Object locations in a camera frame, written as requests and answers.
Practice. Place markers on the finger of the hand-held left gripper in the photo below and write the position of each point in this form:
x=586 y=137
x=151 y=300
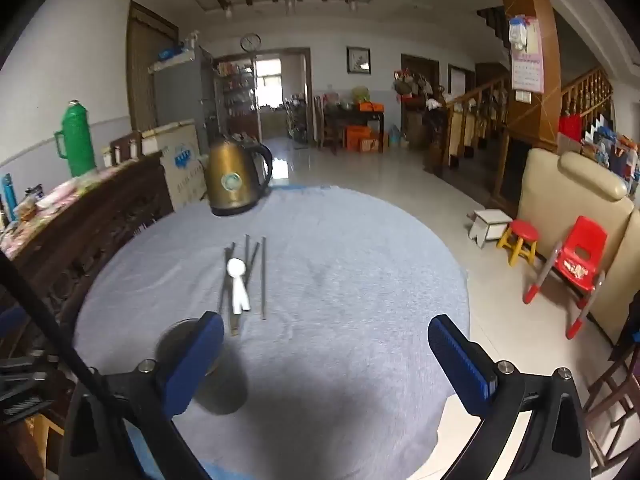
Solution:
x=10 y=322

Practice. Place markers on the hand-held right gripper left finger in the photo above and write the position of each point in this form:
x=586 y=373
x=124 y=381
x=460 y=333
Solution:
x=197 y=355

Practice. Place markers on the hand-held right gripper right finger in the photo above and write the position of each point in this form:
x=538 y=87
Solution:
x=457 y=365

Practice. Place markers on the metal utensil holder cup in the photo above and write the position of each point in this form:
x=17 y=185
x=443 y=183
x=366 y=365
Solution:
x=175 y=338

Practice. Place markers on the dark carved wooden sideboard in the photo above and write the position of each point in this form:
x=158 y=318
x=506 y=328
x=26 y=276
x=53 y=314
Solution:
x=85 y=225

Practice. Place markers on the blue drink bottle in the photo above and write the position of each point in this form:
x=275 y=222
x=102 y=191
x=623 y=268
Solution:
x=7 y=197

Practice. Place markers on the grey tablecloth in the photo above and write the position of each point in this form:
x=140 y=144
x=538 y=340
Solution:
x=350 y=285

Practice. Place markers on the pile of colourful snack packets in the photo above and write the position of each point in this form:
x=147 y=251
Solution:
x=60 y=195

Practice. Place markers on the red and yellow stool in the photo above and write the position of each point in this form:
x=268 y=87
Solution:
x=522 y=231

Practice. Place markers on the small white stool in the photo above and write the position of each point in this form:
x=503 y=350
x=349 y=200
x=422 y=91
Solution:
x=492 y=220

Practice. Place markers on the dark wooden folding chair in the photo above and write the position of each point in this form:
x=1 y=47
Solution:
x=615 y=385

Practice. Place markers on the red plastic child chair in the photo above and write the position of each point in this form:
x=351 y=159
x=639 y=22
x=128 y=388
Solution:
x=580 y=250

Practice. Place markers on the gold electric kettle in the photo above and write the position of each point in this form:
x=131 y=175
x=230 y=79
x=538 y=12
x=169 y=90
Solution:
x=230 y=175

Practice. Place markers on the green thermos flask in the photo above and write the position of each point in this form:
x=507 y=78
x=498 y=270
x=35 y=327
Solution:
x=77 y=140

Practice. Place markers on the beige leather sofa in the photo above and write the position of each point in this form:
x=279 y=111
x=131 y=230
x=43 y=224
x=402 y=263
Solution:
x=565 y=195

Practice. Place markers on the brown wooden chair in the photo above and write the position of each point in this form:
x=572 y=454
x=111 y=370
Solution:
x=125 y=147

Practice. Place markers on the large blue water jug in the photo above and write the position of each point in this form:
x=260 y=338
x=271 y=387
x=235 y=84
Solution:
x=396 y=136

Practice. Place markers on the orange cardboard boxes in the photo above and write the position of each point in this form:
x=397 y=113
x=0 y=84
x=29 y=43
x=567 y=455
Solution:
x=362 y=139

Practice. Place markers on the glass display cabinet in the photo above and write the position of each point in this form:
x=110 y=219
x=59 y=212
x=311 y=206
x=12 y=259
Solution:
x=237 y=105

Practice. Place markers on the wooden stair railing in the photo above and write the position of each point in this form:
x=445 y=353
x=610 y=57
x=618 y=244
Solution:
x=475 y=110

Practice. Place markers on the grey refrigerator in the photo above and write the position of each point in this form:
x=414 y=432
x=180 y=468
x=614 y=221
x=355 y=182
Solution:
x=175 y=95

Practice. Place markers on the dark wooden side table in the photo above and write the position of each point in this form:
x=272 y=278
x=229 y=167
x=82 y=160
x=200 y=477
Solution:
x=350 y=115

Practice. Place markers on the brown wooden door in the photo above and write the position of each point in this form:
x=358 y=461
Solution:
x=145 y=70

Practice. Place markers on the pink wall calendar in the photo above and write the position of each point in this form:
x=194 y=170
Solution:
x=527 y=70

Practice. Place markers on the round wall clock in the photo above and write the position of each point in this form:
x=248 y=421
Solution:
x=251 y=42

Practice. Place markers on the framed wall picture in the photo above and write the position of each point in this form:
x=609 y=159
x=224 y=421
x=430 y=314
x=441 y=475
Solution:
x=358 y=60

